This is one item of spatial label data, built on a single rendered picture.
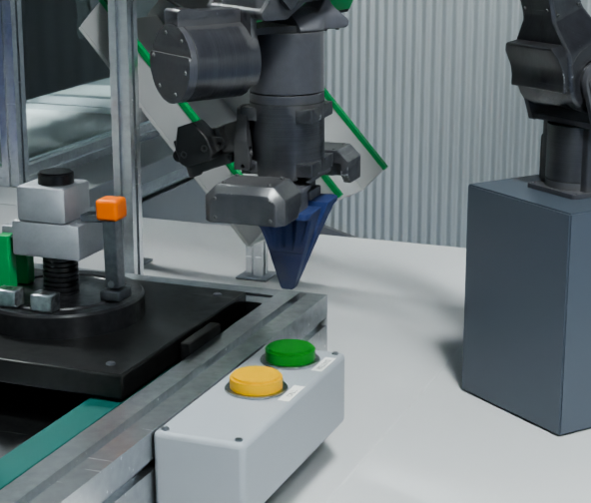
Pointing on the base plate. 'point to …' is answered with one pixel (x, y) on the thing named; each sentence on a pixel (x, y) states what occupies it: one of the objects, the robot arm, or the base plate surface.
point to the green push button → (290, 352)
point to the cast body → (54, 218)
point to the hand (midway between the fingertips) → (288, 246)
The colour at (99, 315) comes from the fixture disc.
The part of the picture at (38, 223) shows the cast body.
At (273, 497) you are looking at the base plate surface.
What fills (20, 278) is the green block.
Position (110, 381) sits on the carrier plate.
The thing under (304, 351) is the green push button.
